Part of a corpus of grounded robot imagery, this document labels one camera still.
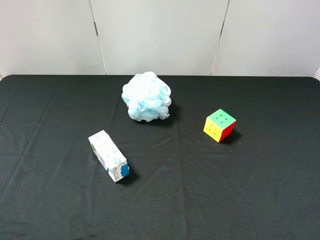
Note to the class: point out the white blue milk carton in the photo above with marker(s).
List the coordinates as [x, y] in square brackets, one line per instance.
[109, 155]

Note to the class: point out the black tablecloth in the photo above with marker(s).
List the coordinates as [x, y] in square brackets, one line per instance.
[262, 182]

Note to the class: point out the colourful puzzle cube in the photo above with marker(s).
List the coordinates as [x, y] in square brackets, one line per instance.
[219, 125]

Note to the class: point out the light blue bath loofah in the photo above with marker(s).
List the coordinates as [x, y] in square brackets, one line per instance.
[147, 97]

